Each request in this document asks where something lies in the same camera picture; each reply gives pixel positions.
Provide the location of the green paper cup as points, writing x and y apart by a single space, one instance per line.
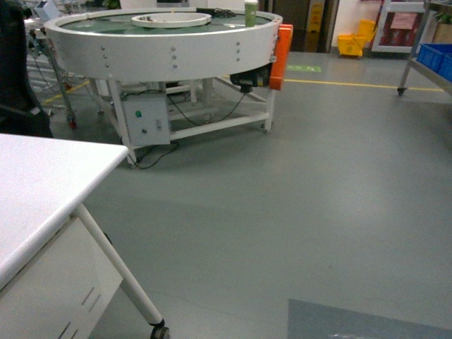
250 11

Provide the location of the black office chair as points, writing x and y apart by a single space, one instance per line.
21 113

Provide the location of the orange motor cover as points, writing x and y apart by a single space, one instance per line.
282 49

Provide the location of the grey control box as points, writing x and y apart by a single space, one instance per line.
147 119

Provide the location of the steel shelf cart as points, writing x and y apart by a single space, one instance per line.
430 7

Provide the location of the yellow wet floor sign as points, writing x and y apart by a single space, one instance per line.
314 26

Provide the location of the white round conveyor table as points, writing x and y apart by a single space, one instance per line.
213 70

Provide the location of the blue bin on cart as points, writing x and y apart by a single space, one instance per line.
431 54
445 70

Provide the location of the yellow mop bucket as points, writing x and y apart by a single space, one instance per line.
353 45

